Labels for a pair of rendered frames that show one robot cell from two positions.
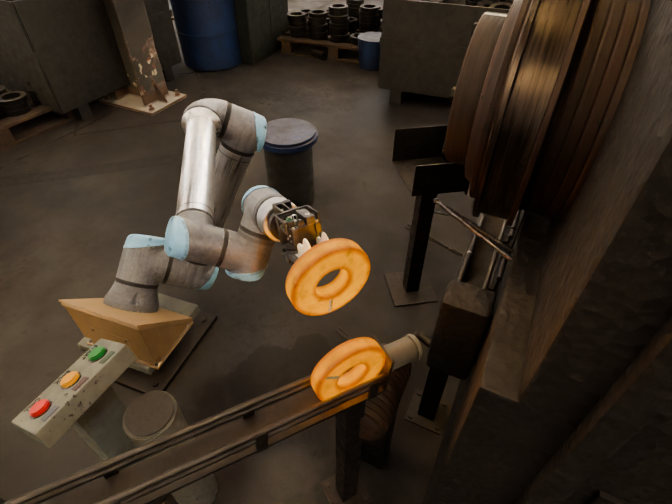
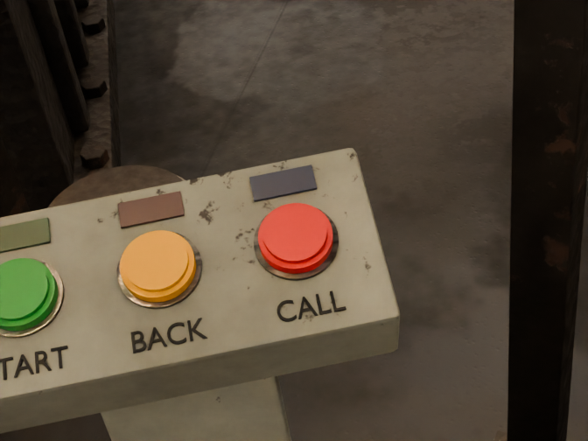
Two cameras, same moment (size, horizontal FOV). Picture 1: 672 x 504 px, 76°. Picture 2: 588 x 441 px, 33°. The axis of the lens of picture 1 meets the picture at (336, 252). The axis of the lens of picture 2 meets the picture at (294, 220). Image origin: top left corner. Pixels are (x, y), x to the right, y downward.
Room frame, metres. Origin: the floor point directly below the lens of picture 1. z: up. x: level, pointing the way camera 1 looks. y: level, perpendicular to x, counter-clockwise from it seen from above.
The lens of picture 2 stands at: (0.63, 0.98, 0.96)
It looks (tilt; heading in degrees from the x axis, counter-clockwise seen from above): 40 degrees down; 241
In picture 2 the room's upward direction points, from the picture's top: 10 degrees counter-clockwise
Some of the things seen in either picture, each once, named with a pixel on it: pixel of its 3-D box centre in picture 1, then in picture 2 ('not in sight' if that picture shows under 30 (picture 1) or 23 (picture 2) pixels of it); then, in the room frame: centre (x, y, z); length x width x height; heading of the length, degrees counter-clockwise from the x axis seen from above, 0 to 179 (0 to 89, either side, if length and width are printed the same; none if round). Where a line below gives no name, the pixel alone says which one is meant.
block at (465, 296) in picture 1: (459, 332); not in sight; (0.58, -0.28, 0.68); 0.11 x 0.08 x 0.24; 64
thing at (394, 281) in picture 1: (419, 224); not in sight; (1.36, -0.34, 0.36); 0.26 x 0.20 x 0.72; 9
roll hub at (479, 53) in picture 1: (476, 92); not in sight; (0.84, -0.28, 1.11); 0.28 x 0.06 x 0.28; 154
